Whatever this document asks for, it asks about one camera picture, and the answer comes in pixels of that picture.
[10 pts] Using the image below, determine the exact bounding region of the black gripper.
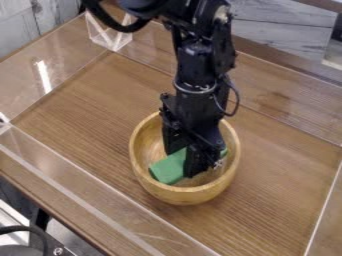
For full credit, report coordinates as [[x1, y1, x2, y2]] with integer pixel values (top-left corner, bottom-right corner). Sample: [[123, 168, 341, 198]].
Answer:
[[160, 79, 227, 178]]

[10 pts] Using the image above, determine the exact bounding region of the green rectangular block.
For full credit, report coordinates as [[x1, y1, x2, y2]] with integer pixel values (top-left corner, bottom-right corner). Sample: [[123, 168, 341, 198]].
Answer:
[[148, 146, 230, 186]]

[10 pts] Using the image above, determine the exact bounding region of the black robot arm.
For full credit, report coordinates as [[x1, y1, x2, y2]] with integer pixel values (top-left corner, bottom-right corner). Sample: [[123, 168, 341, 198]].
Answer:
[[82, 0, 238, 178]]

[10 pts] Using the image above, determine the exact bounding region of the brown wooden bowl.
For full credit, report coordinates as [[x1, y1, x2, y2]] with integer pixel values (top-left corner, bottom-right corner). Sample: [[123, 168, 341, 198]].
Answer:
[[128, 112, 242, 205]]

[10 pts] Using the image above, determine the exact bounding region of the black table leg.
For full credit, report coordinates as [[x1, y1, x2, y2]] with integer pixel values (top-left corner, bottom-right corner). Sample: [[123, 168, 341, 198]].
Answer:
[[31, 208, 51, 231]]

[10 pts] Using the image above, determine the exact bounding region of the clear acrylic corner bracket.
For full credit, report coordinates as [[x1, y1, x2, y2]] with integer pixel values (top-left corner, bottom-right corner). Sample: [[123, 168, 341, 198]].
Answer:
[[86, 12, 132, 52]]

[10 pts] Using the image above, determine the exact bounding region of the black metal base plate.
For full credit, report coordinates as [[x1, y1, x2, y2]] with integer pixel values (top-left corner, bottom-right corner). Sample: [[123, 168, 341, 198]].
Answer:
[[28, 233, 78, 256]]

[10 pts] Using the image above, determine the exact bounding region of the black cable bottom left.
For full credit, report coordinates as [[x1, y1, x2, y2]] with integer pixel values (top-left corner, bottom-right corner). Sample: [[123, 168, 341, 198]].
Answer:
[[0, 225, 48, 256]]

